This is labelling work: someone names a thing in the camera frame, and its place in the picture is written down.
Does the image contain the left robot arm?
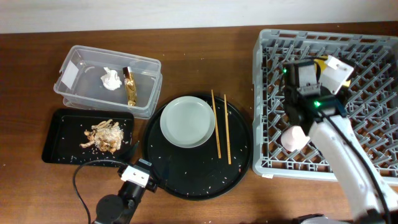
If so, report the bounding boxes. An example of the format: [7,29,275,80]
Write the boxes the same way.
[72,159,158,224]

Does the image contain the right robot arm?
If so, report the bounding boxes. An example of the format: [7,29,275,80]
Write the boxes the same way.
[280,56,397,223]

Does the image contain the white tissue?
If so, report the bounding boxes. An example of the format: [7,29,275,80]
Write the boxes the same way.
[101,67,122,91]

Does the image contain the gold snack wrapper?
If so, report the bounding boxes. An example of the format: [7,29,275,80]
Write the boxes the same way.
[123,67,137,106]

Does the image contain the round black tray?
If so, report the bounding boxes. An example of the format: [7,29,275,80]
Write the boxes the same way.
[142,93,253,200]

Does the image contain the food scraps and rice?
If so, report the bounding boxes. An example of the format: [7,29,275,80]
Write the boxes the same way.
[80,119,124,154]

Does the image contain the yellow bowl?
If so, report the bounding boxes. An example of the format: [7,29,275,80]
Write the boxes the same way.
[314,55,351,88]

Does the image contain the pink plastic cup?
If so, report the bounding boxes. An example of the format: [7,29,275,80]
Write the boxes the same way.
[280,126,310,152]

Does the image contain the wooden chopstick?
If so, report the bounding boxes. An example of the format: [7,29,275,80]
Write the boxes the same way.
[224,94,232,165]
[211,90,221,159]

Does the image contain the grey dishwasher rack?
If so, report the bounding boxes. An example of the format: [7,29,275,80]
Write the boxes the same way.
[252,29,397,185]

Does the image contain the black rectangular tray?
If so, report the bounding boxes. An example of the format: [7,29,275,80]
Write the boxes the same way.
[42,108,134,165]

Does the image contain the clear plastic bin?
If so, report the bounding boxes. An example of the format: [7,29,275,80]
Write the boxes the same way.
[53,45,162,119]

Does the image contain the grey plate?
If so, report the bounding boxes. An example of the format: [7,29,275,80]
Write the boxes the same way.
[160,96,215,148]

